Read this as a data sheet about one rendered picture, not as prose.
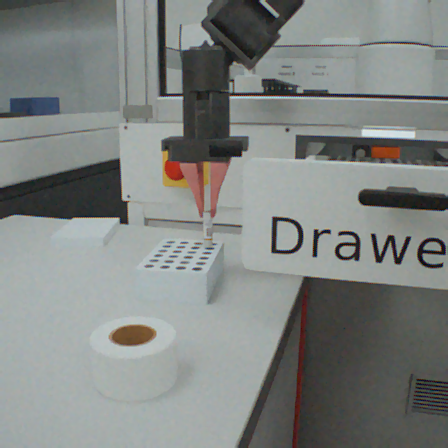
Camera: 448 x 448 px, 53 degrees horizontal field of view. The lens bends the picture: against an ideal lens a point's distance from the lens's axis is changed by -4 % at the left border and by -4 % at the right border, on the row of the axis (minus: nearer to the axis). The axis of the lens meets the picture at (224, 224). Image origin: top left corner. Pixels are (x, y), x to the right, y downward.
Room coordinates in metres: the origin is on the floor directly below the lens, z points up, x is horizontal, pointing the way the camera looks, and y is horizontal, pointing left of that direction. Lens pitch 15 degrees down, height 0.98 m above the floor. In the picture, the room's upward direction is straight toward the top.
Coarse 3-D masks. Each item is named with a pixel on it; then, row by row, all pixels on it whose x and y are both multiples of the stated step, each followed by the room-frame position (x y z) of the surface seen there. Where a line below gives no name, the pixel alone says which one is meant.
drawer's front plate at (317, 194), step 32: (256, 160) 0.43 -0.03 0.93; (288, 160) 0.43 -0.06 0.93; (256, 192) 0.43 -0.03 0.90; (288, 192) 0.42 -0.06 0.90; (320, 192) 0.41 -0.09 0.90; (352, 192) 0.41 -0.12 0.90; (256, 224) 0.43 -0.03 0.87; (288, 224) 0.42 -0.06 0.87; (320, 224) 0.41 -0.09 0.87; (352, 224) 0.40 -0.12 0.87; (384, 224) 0.40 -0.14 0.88; (416, 224) 0.39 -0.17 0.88; (256, 256) 0.43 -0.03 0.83; (288, 256) 0.42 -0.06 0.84; (320, 256) 0.41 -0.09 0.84; (384, 256) 0.40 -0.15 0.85; (416, 256) 0.39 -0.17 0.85
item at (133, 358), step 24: (96, 336) 0.33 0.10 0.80; (120, 336) 0.34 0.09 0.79; (144, 336) 0.35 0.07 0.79; (168, 336) 0.33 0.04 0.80; (96, 360) 0.31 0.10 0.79; (120, 360) 0.30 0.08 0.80; (144, 360) 0.30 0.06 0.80; (168, 360) 0.32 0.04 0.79; (96, 384) 0.31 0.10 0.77; (120, 384) 0.30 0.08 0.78; (144, 384) 0.30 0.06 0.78; (168, 384) 0.31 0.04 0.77
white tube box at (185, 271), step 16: (176, 240) 0.60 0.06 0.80; (192, 240) 0.60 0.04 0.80; (160, 256) 0.55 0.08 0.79; (176, 256) 0.54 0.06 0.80; (192, 256) 0.54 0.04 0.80; (208, 256) 0.54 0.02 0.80; (144, 272) 0.49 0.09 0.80; (160, 272) 0.49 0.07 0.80; (176, 272) 0.48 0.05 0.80; (192, 272) 0.48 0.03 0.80; (208, 272) 0.49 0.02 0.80; (144, 288) 0.49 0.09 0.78; (160, 288) 0.49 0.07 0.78; (176, 288) 0.48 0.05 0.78; (192, 288) 0.48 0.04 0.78; (208, 288) 0.49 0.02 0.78
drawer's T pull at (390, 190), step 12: (360, 192) 0.37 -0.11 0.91; (372, 192) 0.37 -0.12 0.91; (384, 192) 0.36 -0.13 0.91; (396, 192) 0.36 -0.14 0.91; (408, 192) 0.36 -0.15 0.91; (420, 192) 0.36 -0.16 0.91; (372, 204) 0.37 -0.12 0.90; (384, 204) 0.36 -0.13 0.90; (396, 204) 0.36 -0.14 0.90; (408, 204) 0.36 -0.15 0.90; (420, 204) 0.35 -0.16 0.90; (432, 204) 0.35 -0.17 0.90; (444, 204) 0.35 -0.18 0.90
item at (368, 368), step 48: (336, 288) 0.75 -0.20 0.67; (384, 288) 0.72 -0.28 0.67; (336, 336) 0.75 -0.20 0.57; (384, 336) 0.72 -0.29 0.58; (432, 336) 0.70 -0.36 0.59; (336, 384) 0.74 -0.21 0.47; (384, 384) 0.72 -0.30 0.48; (432, 384) 0.69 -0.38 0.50; (336, 432) 0.74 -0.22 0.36; (384, 432) 0.71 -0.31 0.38; (432, 432) 0.69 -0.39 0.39
